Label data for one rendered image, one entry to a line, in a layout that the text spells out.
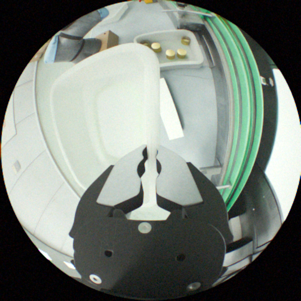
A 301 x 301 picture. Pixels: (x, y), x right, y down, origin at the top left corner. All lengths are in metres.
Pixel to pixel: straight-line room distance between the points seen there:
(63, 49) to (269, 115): 0.76
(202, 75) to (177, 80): 0.11
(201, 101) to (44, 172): 3.56
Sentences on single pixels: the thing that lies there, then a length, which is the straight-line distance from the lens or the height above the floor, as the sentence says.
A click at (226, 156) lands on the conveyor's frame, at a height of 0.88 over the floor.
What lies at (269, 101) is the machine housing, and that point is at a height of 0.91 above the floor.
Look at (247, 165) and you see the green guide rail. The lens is 0.47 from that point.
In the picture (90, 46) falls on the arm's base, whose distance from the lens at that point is 0.48.
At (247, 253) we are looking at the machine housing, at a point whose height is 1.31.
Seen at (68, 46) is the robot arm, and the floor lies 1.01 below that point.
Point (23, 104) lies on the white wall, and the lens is 3.69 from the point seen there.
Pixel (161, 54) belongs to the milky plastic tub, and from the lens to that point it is 0.47.
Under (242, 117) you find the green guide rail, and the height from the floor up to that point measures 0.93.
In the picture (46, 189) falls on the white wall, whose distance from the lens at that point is 3.56.
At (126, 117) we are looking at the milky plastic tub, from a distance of 0.18.
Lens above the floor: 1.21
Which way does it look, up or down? 58 degrees down
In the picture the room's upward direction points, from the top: 162 degrees counter-clockwise
